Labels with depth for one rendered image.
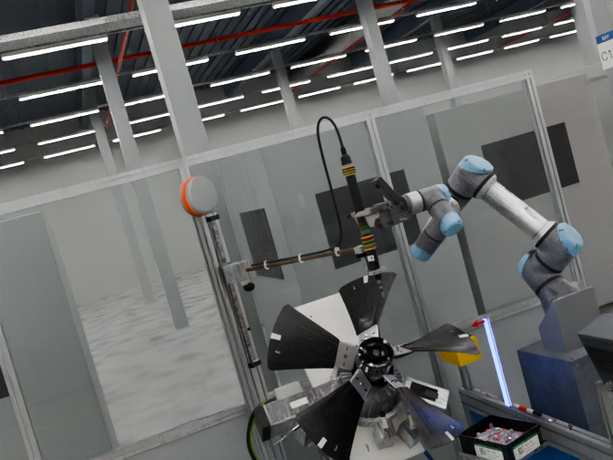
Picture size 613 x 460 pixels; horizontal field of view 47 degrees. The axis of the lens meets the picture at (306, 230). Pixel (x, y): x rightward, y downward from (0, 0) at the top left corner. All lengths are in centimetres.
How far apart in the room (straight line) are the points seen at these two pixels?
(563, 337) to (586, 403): 23
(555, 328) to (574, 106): 429
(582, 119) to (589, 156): 34
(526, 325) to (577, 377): 98
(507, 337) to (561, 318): 87
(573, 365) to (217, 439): 143
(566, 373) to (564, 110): 433
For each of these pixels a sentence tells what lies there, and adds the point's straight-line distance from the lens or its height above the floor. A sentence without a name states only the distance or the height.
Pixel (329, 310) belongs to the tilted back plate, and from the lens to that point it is 272.
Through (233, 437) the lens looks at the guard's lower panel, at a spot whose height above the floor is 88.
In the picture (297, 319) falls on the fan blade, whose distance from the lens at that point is 237.
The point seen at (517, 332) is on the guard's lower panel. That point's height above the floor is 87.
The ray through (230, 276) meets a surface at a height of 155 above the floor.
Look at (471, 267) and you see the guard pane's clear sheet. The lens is 334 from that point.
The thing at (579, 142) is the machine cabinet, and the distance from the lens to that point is 672.
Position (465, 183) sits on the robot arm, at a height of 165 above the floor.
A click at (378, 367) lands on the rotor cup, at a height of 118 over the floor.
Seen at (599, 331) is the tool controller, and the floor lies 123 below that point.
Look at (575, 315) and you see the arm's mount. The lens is 264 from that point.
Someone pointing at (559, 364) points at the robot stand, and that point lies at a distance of 260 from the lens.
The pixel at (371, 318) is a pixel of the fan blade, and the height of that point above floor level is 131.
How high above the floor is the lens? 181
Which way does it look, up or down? 4 degrees down
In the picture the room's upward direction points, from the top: 16 degrees counter-clockwise
